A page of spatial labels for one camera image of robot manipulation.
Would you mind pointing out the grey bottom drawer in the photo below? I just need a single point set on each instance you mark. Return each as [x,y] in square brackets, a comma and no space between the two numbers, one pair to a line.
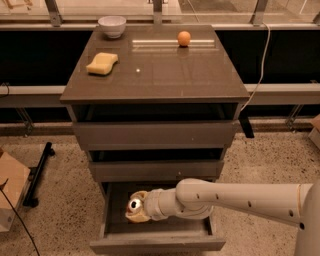
[119,236]

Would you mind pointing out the grey window rail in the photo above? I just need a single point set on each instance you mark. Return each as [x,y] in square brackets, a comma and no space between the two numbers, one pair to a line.
[265,94]

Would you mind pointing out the black metal bar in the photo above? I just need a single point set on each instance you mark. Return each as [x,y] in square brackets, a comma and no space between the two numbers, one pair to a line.
[34,177]

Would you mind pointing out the red coke can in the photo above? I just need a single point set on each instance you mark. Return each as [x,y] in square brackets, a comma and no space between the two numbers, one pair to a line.
[134,206]

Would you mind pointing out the yellow sponge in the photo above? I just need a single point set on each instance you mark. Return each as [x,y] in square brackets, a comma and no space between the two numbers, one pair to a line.
[102,63]

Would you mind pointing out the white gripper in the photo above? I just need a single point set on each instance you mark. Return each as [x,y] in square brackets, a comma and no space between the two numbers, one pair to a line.
[153,204]

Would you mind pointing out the grey drawer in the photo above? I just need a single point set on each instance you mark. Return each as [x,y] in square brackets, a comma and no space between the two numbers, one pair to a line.
[156,164]
[119,236]
[154,126]

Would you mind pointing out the white bowl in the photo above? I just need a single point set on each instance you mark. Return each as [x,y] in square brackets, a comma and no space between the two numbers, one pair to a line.
[112,26]

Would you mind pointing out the grey top drawer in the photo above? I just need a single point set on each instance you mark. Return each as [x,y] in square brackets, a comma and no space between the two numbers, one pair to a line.
[154,126]

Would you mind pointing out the grey drawer cabinet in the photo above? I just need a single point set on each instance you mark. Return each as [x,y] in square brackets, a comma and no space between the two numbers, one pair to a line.
[153,69]

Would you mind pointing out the grey middle drawer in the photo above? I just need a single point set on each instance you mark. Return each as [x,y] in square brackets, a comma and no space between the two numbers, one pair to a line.
[156,164]

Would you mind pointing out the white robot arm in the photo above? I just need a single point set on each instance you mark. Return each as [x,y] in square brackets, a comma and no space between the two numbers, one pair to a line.
[292,204]

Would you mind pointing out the orange fruit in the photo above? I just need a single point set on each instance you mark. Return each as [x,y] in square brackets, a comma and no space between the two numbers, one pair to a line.
[184,38]

